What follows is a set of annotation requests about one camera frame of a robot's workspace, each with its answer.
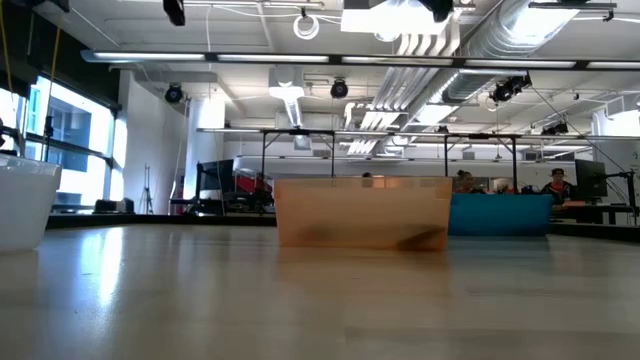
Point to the long overhead light bar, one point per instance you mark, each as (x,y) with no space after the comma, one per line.
(275,58)

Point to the black round spotlight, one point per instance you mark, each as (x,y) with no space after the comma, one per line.
(173,93)
(339,88)

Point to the white air duct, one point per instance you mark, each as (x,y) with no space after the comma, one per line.
(287,92)

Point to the black computer monitor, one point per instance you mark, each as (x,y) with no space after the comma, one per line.
(590,177)
(216,175)

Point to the black case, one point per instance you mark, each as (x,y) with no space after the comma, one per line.
(114,206)

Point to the black aluminium table frame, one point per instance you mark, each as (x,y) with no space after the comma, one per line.
(150,219)

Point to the thin metal tripod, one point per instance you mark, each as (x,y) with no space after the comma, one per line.
(146,190)

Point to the dark workbench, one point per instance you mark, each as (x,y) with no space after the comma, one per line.
(590,207)

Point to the clear plastic bin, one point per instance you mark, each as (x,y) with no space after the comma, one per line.
(25,205)

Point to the bright window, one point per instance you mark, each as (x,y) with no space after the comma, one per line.
(70,140)

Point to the orange translucent plastic bin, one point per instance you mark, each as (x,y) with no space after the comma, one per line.
(362,212)

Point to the black desk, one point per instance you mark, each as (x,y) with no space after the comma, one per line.
(200,202)

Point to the red cabinet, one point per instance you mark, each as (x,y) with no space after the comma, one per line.
(252,182)

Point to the teal plastic bin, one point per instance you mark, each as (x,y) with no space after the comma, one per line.
(500,215)

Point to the black ceiling light fixture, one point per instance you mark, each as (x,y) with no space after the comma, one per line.
(555,128)

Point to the silver ventilation duct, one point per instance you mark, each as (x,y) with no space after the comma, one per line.
(500,35)

